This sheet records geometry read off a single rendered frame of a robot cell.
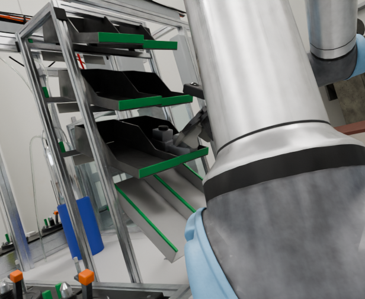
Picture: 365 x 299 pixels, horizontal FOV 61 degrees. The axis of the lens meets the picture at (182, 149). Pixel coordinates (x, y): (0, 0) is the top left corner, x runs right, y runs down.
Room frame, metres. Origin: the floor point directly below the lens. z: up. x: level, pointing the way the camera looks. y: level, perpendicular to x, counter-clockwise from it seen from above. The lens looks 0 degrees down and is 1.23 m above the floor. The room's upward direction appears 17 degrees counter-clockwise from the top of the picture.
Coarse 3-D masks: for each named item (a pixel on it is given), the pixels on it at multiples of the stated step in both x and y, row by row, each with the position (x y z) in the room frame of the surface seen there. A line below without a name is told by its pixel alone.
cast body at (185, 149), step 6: (180, 132) 0.87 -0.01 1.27; (174, 138) 0.88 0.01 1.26; (174, 144) 0.88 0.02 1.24; (180, 144) 0.87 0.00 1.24; (186, 144) 0.86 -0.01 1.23; (168, 150) 0.92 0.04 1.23; (174, 150) 0.89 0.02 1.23; (180, 150) 0.88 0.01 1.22; (186, 150) 0.87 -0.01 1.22; (192, 150) 0.87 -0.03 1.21
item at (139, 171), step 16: (80, 128) 0.85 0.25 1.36; (112, 128) 0.96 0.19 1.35; (128, 128) 0.91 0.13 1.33; (80, 144) 0.86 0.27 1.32; (112, 144) 0.94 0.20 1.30; (128, 144) 0.93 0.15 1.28; (144, 144) 0.87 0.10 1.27; (112, 160) 0.77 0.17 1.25; (128, 160) 0.81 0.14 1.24; (144, 160) 0.82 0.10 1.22; (160, 160) 0.82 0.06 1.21; (176, 160) 0.78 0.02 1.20; (144, 176) 0.71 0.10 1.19
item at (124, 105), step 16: (64, 80) 0.85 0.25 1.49; (96, 80) 0.96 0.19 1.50; (112, 80) 0.91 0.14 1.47; (128, 80) 0.86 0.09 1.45; (64, 96) 0.87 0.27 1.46; (96, 96) 0.76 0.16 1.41; (112, 96) 0.90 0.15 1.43; (128, 96) 0.88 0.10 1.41; (144, 96) 0.83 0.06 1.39; (160, 96) 0.79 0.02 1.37
